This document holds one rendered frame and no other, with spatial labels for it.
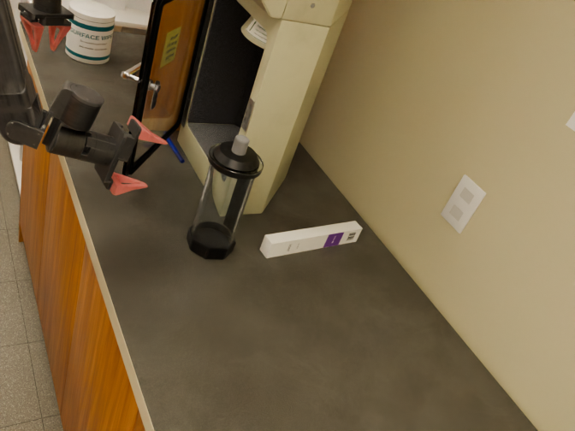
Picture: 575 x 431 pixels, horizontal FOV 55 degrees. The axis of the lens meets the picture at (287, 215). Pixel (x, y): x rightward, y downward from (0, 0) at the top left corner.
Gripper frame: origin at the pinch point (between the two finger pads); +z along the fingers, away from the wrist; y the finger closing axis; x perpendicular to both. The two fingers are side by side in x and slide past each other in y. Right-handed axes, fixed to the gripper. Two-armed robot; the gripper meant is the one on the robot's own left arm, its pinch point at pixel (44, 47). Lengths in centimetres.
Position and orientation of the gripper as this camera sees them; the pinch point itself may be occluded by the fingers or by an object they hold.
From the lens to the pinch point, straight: 147.0
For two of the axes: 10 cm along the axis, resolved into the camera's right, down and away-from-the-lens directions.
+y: 6.1, -2.6, 7.5
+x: -7.3, -5.5, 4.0
